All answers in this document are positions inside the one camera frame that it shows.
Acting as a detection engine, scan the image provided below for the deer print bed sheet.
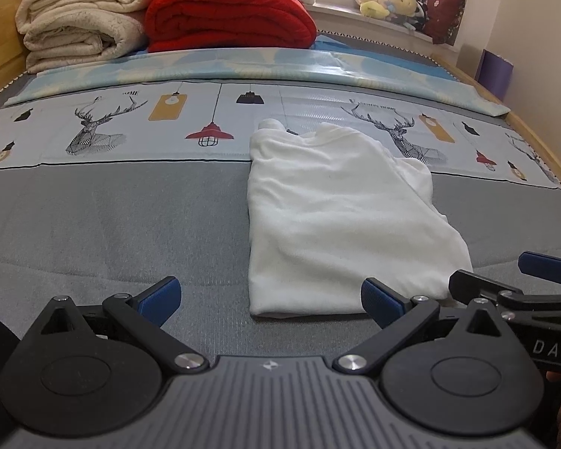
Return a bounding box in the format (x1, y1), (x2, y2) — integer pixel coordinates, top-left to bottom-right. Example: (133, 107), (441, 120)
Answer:
(0, 79), (561, 191)

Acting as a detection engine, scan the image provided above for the yellow-green plush toy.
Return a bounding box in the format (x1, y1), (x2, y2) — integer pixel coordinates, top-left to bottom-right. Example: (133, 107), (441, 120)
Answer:
(360, 1), (394, 21)

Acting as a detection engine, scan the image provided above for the light blue folded quilt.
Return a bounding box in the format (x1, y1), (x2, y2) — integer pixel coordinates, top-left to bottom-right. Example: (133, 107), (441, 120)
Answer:
(4, 47), (511, 119)

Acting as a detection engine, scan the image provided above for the wooden bed frame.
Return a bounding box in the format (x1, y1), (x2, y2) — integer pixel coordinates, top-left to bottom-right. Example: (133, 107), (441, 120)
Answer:
(432, 54), (561, 209)

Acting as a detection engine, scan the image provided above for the yellow plush doll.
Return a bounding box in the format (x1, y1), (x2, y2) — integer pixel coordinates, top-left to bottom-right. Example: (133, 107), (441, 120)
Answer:
(387, 0), (420, 18)

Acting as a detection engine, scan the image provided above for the purple box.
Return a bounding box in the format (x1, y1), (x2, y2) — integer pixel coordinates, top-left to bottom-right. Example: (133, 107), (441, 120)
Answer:
(476, 49), (514, 102)

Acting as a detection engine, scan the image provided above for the white windowsill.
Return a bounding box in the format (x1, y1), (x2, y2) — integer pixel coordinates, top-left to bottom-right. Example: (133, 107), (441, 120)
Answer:
(304, 2), (461, 53)

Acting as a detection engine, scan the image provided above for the cream folded blanket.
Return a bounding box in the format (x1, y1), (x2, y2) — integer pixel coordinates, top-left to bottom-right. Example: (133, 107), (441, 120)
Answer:
(16, 0), (156, 74)

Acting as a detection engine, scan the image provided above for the wooden headboard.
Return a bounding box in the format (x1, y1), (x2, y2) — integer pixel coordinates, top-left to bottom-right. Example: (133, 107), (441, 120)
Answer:
(0, 0), (47, 104)

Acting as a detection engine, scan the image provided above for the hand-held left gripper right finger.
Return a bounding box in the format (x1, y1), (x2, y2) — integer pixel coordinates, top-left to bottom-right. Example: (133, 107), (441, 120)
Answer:
(332, 277), (503, 375)

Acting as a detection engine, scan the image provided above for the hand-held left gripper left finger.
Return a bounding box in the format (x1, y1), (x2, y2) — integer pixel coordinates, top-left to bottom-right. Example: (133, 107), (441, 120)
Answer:
(40, 276), (211, 375)

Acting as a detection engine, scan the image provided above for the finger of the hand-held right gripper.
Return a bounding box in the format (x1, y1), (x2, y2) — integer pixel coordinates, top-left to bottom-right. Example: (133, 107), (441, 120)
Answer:
(518, 251), (561, 287)
(449, 269), (561, 313)

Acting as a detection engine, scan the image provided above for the dark red cushion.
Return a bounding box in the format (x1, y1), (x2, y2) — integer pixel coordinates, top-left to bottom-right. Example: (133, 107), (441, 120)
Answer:
(423, 0), (466, 46)

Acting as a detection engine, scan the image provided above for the red folded blanket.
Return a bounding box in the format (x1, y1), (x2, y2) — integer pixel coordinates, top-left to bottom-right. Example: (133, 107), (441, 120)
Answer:
(144, 0), (318, 54)

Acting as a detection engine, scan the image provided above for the white small shirt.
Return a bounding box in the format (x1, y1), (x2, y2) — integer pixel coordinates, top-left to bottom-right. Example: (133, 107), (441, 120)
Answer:
(245, 118), (474, 318)

